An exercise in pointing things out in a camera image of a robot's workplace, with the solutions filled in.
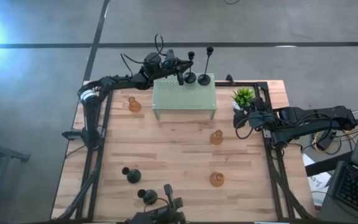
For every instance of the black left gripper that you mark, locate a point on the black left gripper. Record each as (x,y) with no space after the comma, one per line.
(160,65)

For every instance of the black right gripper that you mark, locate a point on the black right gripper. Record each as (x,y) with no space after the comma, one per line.
(255,118)

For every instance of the short black candlestick holder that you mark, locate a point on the short black candlestick holder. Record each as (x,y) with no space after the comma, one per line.
(134,176)
(190,78)

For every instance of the tall black candlestick holder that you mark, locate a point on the tall black candlestick holder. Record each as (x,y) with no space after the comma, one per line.
(204,80)
(150,196)

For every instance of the amber glass candle holder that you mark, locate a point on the amber glass candle holder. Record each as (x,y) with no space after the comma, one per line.
(134,106)
(216,138)
(217,180)

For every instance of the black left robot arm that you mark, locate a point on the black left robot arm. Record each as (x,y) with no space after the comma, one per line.
(90,112)

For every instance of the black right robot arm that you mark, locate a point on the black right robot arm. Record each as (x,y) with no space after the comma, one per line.
(322,116)

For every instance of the small potted green plant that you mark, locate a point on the small potted green plant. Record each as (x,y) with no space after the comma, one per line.
(242,96)

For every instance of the green perforated metal shelf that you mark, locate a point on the green perforated metal shelf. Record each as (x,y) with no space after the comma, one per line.
(182,96)

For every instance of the black power adapter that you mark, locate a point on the black power adapter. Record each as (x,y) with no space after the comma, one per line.
(326,140)

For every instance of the black flat bar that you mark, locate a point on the black flat bar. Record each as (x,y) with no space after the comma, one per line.
(319,168)

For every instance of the white paper sheets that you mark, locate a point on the white paper sheets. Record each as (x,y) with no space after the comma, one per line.
(317,186)

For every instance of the grey side table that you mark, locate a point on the grey side table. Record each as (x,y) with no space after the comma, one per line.
(325,214)

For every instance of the dark grey laptop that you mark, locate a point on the dark grey laptop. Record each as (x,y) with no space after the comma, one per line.
(356,189)

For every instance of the dark metal cart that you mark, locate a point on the dark metal cart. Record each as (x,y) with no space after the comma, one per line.
(11,153)

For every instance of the black metal table frame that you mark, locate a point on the black metal table frame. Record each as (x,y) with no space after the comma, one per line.
(241,84)

